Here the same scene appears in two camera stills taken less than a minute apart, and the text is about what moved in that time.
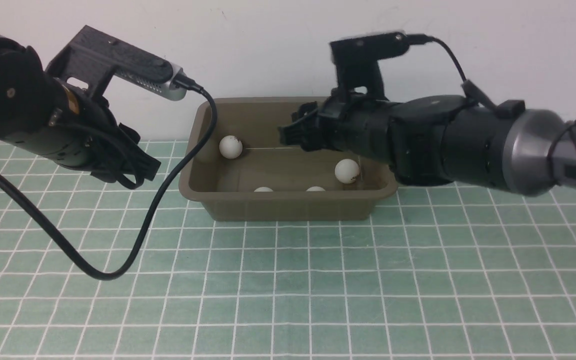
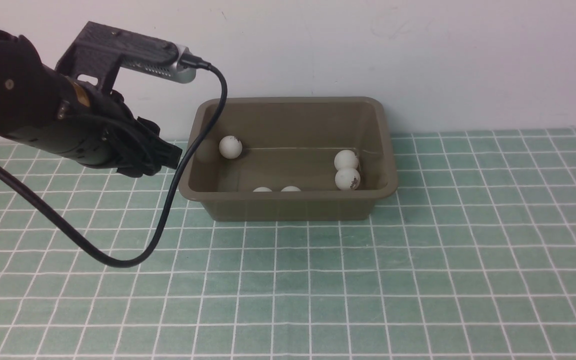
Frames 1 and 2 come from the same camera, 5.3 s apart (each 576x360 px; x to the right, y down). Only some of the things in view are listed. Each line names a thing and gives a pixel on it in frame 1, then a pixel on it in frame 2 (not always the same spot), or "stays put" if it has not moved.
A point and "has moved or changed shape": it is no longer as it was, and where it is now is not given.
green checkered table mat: (459, 272) stays put
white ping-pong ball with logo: (230, 147) stays put
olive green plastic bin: (243, 170) stays put
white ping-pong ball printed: (347, 170) has moved or changed shape
